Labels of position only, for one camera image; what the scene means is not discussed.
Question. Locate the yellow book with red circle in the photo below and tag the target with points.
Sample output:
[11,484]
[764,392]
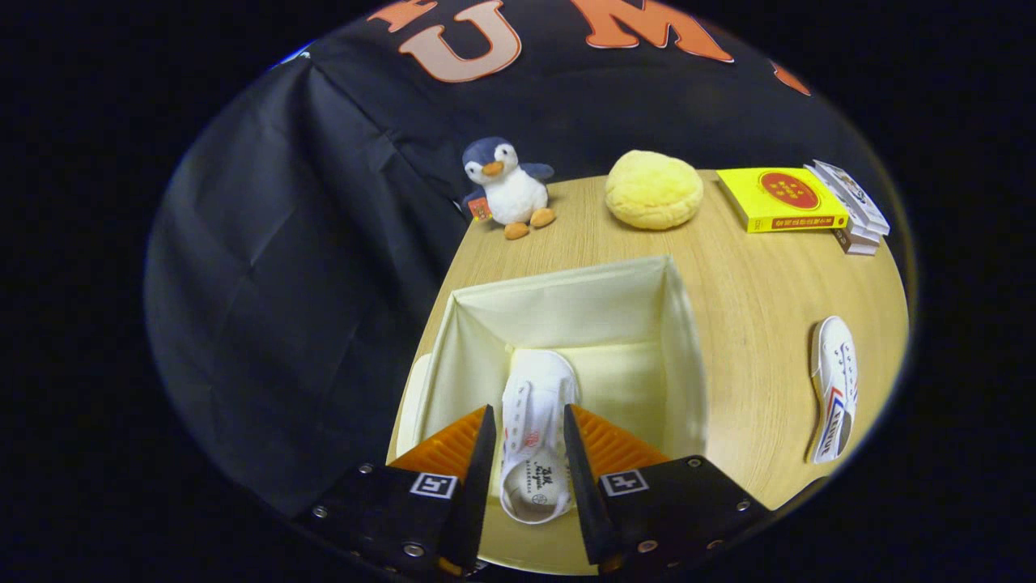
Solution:
[781,198]

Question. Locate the yellow round plush cushion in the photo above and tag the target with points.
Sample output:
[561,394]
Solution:
[654,190]

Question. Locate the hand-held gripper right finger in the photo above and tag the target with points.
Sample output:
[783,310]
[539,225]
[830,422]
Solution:
[584,494]

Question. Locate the white canvas shoe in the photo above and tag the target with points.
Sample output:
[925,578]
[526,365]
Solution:
[534,421]
[834,380]

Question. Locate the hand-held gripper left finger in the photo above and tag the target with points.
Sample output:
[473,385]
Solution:
[477,494]

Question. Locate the black backdrop cloth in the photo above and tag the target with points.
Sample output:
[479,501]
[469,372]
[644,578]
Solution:
[283,283]

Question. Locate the pale pink book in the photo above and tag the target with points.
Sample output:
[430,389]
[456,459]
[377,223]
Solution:
[856,248]

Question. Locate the white paperback book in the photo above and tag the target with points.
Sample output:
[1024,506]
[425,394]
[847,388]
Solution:
[862,236]

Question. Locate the cream fabric storage box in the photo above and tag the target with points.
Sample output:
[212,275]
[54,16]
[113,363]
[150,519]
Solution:
[583,312]

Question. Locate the penguin plush toy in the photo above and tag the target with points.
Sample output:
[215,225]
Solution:
[514,194]

